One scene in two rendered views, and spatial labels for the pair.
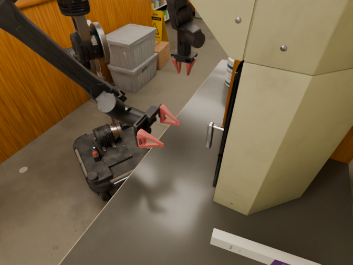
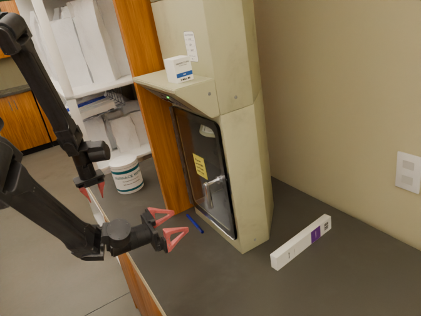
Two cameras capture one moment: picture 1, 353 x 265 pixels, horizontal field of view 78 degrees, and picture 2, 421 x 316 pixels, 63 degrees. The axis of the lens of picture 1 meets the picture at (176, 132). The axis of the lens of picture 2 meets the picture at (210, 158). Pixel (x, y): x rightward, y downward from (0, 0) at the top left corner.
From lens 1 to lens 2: 62 cm
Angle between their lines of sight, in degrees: 47
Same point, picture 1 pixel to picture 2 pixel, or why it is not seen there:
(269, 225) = (284, 231)
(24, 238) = not seen: outside the picture
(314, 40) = (246, 86)
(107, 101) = (118, 227)
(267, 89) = (238, 124)
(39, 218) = not seen: outside the picture
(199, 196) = (232, 261)
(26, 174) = not seen: outside the picture
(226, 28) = (204, 101)
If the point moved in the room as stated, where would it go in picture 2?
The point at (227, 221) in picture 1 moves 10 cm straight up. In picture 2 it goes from (266, 252) to (263, 227)
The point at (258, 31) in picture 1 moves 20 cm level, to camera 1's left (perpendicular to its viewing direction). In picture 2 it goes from (221, 94) to (174, 121)
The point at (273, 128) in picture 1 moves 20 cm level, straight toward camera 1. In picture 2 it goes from (251, 146) to (297, 170)
